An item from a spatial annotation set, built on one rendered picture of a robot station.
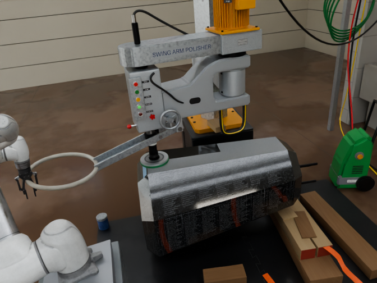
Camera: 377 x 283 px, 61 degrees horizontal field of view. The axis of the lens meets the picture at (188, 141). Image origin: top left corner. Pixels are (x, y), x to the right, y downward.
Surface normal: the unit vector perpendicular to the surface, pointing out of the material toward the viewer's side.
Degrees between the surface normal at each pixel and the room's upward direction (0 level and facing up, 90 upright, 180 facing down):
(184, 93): 90
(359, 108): 90
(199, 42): 90
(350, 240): 0
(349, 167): 90
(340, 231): 0
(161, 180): 45
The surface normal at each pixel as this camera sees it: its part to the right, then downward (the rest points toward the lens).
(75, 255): 0.77, 0.18
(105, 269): -0.16, -0.88
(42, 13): 0.26, 0.43
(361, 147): -0.06, 0.46
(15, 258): 0.32, -0.36
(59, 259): 0.47, 0.30
